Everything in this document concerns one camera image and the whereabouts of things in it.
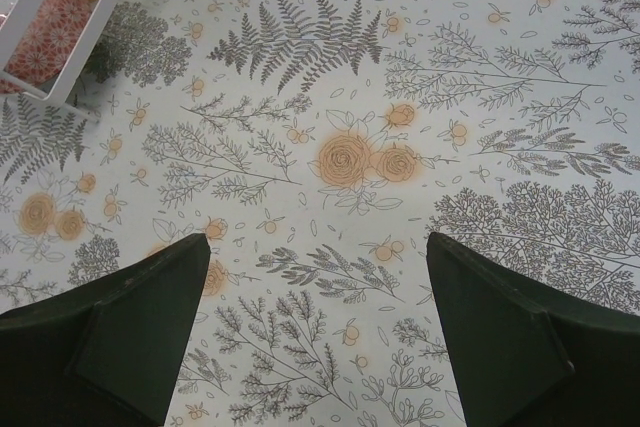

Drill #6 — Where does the floral table mat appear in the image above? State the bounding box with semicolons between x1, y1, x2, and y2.
1;0;639;426

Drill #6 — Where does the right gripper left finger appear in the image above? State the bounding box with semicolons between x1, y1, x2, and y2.
1;234;210;426

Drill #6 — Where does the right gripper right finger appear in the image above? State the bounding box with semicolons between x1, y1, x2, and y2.
426;232;639;426

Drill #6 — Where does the red floral pattern bowl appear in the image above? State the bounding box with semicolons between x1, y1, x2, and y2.
5;0;91;86

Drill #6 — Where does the white wire dish rack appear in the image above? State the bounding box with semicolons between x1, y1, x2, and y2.
1;0;119;120

